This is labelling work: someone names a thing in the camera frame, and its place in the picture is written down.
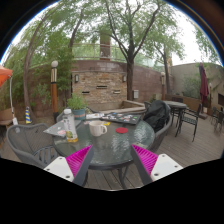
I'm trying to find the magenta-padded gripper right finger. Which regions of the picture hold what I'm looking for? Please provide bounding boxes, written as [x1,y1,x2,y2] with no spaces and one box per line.
[129,143,184,186]

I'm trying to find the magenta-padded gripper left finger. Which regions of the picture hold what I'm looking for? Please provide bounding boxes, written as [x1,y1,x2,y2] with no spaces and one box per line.
[43,144,95,187]

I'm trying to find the clear plastic drink bottle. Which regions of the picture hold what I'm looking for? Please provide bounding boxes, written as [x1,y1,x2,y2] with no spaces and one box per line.
[62,108,79,144]

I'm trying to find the grey laptop with stickers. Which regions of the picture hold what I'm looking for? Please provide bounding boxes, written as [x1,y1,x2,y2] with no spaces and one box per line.
[42,119,83,138]

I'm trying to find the round glass patio table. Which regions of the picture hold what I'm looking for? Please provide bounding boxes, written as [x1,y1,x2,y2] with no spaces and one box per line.
[52,117,156,190]

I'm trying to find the white ceramic mug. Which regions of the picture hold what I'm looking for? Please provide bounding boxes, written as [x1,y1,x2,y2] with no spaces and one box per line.
[87,119,109,138]

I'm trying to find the flat round red coaster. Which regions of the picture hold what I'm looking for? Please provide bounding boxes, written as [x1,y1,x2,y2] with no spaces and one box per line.
[115,126,129,135]

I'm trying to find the black backpack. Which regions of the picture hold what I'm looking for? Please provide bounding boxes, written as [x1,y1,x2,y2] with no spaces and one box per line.
[142,99,172,133]

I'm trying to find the white paper sheet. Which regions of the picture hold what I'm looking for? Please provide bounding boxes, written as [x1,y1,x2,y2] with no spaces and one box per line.
[85,112,106,121]

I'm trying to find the black laptop with stickers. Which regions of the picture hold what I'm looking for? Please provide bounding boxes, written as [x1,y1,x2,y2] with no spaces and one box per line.
[100,112,143,126]

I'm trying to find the grey mesh metal chair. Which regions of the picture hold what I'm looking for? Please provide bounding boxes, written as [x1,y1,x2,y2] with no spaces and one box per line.
[5,122,68,170]

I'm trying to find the potted green plant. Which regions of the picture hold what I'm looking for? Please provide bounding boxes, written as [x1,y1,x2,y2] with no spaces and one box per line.
[66,93,89,121]

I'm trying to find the black metal patio chair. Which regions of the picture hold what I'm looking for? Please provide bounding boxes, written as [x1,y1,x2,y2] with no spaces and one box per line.
[174,103,203,143]

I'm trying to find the dark patio table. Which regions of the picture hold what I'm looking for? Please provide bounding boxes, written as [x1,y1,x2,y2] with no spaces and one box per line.
[163,100,188,129]

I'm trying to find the blue yellow striped cone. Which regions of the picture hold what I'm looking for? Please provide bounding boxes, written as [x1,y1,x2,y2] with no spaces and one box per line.
[25,106,32,125]

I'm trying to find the closed maroon patio umbrella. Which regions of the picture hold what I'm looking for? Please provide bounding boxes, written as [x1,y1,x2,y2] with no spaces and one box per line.
[198,62,210,114]

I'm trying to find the orange patio umbrella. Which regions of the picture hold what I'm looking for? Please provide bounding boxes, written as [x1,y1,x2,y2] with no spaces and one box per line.
[0,65,14,88]

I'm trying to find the wooden lamp post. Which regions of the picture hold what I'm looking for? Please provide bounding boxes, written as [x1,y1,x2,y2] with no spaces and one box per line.
[50,60,60,123]

